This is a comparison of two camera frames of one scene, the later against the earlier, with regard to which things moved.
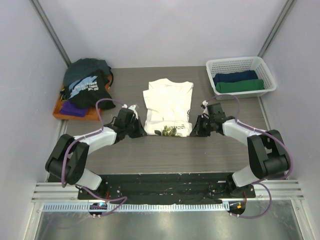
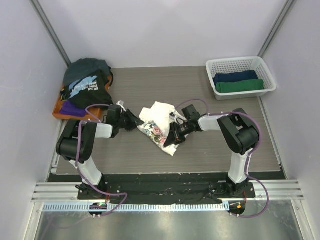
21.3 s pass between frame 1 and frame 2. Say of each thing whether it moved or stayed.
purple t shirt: stayed
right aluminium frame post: stayed
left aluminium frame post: stayed
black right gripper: moved
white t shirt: moved
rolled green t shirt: stayed
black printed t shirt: stayed
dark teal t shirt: stayed
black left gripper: moved
